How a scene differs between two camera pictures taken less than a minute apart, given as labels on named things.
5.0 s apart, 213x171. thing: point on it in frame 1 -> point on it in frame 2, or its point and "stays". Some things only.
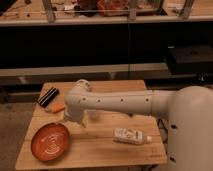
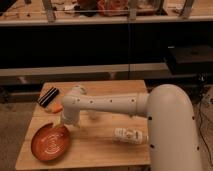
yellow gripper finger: x=85 y=123 -> x=56 y=121
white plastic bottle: x=131 y=136 stays
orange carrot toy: x=55 y=107 stays
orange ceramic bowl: x=50 y=141 stays
